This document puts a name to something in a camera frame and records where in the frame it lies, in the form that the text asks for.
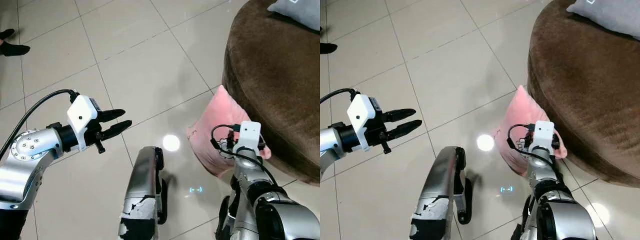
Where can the brown round sofa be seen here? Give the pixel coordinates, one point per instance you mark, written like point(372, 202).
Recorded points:
point(590, 85)
point(280, 75)

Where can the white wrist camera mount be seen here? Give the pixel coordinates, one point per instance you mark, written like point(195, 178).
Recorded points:
point(542, 132)
point(248, 134)
point(361, 114)
point(80, 115)

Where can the grey pillow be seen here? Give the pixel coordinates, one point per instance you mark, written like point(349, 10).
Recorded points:
point(300, 11)
point(610, 15)

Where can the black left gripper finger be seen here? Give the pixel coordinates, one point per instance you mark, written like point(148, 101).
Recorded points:
point(112, 115)
point(117, 129)
point(400, 114)
point(405, 129)

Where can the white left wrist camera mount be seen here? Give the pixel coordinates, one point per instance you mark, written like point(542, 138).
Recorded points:
point(361, 114)
point(80, 115)

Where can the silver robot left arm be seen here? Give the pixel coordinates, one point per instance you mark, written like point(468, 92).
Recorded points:
point(327, 145)
point(30, 150)

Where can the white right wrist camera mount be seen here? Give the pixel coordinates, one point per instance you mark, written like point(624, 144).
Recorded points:
point(542, 132)
point(248, 134)

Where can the black robot right leg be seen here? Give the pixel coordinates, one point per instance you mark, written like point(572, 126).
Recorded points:
point(224, 220)
point(527, 220)

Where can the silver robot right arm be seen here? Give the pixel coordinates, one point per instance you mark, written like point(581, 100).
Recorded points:
point(290, 220)
point(570, 220)

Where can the pink pillow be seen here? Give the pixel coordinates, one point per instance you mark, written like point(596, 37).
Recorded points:
point(520, 115)
point(220, 120)

